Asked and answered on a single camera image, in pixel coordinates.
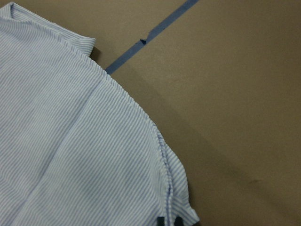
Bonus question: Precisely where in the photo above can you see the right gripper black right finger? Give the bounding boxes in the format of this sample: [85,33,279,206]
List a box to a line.
[174,216,183,226]

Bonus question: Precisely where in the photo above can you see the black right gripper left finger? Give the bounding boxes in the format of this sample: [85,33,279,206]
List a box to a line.
[156,217,165,226]

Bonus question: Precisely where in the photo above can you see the light blue striped shirt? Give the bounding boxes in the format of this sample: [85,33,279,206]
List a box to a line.
[0,2,199,226]

